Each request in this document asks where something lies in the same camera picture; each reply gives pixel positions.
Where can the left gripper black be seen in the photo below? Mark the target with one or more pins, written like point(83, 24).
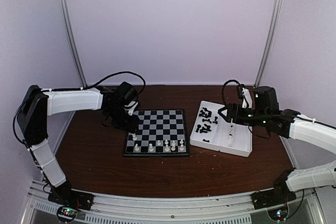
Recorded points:
point(129, 127)

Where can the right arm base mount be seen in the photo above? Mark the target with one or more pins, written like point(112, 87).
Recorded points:
point(273, 195)

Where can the white plastic tray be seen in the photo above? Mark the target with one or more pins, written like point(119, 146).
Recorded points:
point(242, 137)

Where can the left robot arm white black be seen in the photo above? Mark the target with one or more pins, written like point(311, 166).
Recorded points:
point(40, 107)

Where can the right aluminium frame post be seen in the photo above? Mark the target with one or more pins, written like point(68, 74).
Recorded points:
point(276, 10)

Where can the left aluminium frame post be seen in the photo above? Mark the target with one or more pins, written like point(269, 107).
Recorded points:
point(72, 43)

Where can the black white chessboard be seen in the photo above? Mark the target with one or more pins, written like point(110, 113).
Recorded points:
point(164, 124)

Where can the black chess pieces cluster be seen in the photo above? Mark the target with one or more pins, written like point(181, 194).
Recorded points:
point(203, 128)
point(207, 116)

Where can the black chess pieces upper cluster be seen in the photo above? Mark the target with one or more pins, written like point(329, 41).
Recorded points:
point(207, 116)

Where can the aluminium front rail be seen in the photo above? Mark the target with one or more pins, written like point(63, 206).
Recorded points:
point(236, 208)

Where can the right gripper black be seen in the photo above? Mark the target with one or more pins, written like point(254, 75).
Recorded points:
point(233, 108)

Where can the white chess pieces pile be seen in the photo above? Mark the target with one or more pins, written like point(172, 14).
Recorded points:
point(230, 136)

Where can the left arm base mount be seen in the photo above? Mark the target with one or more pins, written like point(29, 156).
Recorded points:
point(65, 195)

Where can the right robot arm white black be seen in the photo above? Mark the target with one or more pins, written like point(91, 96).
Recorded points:
point(295, 127)

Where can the left controller board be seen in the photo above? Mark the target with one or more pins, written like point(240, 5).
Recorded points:
point(66, 214)

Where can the right controller board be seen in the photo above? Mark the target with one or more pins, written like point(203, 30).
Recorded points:
point(278, 214)

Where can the black chess pieces lower cluster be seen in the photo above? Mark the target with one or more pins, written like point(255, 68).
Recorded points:
point(203, 128)

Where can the aluminium frame post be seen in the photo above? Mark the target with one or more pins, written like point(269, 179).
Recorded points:
point(72, 43)
point(276, 10)

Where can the controller board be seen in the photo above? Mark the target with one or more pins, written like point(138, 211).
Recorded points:
point(278, 214)
point(66, 214)

